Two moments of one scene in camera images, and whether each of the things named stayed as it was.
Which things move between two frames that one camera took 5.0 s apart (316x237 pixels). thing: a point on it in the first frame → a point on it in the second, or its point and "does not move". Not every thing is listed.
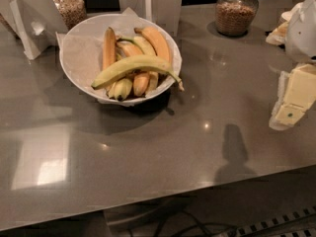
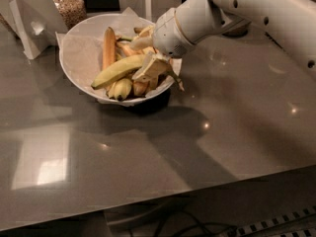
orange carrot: (109, 48) does not move
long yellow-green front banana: (133, 64) does not move
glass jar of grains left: (70, 4) does not move
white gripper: (302, 34) → (165, 36)
